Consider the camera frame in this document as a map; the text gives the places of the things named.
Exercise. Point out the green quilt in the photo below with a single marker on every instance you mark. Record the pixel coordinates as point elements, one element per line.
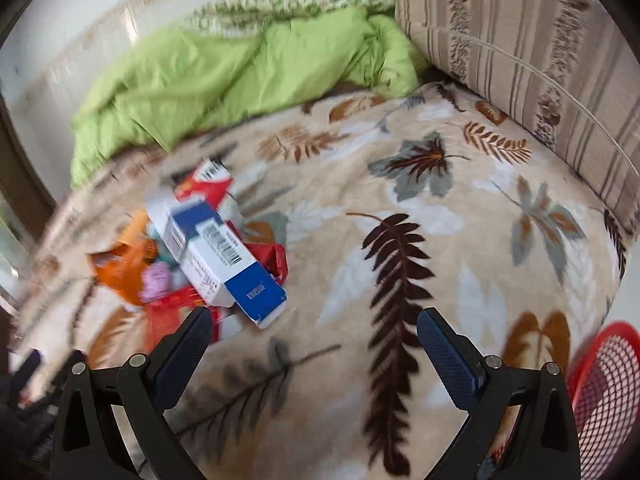
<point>185,79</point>

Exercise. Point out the leaf pattern bed blanket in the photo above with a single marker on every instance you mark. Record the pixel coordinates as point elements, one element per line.
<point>383,208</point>

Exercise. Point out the blue white medicine box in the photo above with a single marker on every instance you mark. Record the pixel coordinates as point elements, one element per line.
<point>214,260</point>

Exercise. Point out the orange medicine box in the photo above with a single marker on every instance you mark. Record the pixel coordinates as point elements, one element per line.
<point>121,268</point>

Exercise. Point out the purple tissue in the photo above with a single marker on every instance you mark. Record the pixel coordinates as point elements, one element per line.
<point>156,281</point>

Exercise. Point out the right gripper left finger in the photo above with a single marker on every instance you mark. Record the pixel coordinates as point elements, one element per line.
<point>87,442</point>

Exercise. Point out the red mesh trash basket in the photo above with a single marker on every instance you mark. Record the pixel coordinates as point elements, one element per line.
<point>604,391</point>

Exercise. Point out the red wrapper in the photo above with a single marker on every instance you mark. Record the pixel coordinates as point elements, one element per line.
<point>271,255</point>

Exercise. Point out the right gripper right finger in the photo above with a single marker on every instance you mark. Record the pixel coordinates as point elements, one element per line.
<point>543,443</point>

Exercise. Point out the striped beige bolster cushion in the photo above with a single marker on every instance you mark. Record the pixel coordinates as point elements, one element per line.
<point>560,68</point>

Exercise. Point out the red white torn package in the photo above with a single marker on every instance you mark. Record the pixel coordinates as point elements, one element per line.
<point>209,181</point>

